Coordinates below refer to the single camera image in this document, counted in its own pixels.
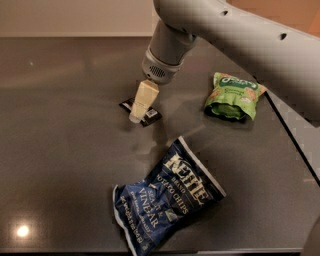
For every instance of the grey gripper with vent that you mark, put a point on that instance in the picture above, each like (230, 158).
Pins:
(159, 70)

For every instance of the black rxbar chocolate bar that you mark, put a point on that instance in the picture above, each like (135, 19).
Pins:
(152, 115)

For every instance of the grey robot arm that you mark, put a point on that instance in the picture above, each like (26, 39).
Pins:
(285, 60)

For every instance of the green snack bag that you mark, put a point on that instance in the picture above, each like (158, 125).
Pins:
(233, 98)

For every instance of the blue Kettle chip bag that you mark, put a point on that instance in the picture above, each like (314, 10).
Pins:
(178, 186)

